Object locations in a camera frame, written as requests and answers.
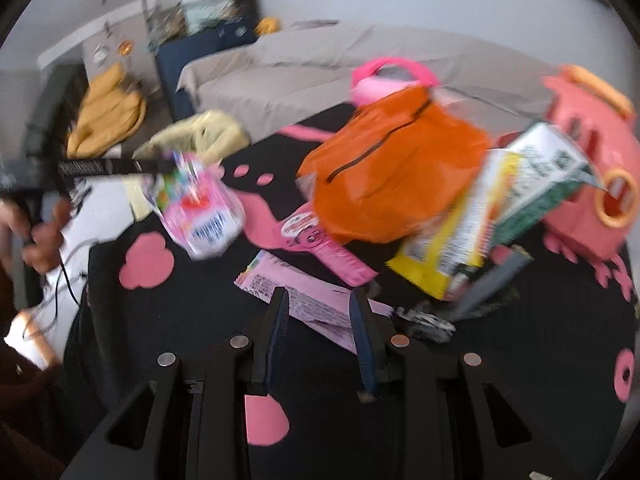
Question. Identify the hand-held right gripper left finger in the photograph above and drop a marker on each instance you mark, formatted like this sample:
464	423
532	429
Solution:
277	332

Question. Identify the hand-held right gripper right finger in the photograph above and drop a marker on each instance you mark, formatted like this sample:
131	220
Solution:
362	347

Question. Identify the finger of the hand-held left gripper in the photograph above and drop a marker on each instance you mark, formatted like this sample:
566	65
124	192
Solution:
110	166

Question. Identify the pale pink wrapper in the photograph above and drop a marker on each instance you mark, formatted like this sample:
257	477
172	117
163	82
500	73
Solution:
310	297

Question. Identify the light yellow trash bin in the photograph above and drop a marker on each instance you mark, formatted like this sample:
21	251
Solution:
200	132

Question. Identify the pink snack packet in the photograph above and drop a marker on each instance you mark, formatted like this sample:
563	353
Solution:
202	215

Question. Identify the yellow white snack packet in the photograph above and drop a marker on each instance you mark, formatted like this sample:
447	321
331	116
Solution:
445	255

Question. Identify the green white milk carton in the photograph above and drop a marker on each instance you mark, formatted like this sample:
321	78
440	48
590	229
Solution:
540	180

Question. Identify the person's left forearm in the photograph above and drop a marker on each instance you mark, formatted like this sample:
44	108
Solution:
25	400

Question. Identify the person's left hand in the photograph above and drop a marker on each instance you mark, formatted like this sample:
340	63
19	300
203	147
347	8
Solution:
45	247

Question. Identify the white table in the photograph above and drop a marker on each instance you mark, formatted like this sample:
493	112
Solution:
107	210

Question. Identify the yellow lounge chair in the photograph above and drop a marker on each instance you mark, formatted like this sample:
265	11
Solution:
105	110

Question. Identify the black white wrapper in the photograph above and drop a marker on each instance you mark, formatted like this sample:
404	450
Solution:
425	324

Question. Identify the black mat with pink shapes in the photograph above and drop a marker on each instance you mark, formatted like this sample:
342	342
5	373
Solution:
200	320

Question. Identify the pink wrapper with round label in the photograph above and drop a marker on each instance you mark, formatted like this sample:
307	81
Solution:
325	247

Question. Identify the blue cabinet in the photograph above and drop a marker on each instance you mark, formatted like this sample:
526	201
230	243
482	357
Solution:
180	70

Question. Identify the orange plastic bag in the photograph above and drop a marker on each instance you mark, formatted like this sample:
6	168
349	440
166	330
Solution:
395	170

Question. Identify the glass fish tank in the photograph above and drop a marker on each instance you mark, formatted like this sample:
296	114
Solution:
200	0

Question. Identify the yellow plush toy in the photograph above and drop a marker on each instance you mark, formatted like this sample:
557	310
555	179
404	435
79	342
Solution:
268	26

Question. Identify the grey covered sofa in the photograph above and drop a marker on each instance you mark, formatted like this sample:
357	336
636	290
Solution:
310	70

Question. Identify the pink toy rice cooker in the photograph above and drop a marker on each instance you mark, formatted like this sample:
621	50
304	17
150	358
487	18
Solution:
380	77

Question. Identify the white wall ornament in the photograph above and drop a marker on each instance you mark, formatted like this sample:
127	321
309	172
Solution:
101	52

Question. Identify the orange wall ornament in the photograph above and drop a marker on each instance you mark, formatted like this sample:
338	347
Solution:
125	47

